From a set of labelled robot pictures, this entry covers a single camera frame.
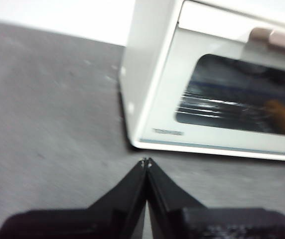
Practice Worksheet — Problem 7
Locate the metal wire oven rack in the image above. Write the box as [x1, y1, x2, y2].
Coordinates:
[177, 93, 267, 120]

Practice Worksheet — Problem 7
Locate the white toaster oven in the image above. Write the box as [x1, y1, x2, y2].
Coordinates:
[119, 0, 285, 163]

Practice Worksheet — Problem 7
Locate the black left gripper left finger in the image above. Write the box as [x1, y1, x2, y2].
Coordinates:
[0, 157, 147, 239]

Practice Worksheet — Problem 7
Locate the oven door with tan handle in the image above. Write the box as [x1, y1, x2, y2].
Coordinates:
[140, 0, 285, 157]

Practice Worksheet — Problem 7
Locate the yellow corn cob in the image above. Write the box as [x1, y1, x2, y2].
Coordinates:
[263, 99, 285, 137]

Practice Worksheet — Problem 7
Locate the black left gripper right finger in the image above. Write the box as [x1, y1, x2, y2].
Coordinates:
[146, 157, 285, 239]

